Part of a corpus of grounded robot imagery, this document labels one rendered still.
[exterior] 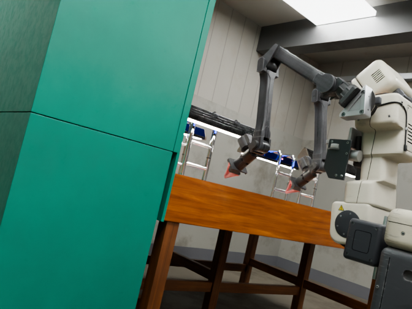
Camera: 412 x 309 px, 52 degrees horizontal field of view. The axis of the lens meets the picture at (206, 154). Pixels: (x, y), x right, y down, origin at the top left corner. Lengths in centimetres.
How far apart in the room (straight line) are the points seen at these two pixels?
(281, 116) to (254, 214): 328
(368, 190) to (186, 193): 68
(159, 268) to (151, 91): 67
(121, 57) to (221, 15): 309
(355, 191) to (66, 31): 116
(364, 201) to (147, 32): 100
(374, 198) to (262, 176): 332
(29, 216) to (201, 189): 68
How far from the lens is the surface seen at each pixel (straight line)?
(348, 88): 167
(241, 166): 195
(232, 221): 185
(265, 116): 191
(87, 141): 142
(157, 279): 171
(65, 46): 141
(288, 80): 523
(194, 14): 166
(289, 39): 457
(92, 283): 153
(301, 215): 218
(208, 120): 208
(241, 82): 463
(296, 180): 231
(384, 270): 146
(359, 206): 169
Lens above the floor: 74
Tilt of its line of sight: 4 degrees up
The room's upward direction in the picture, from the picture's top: 13 degrees clockwise
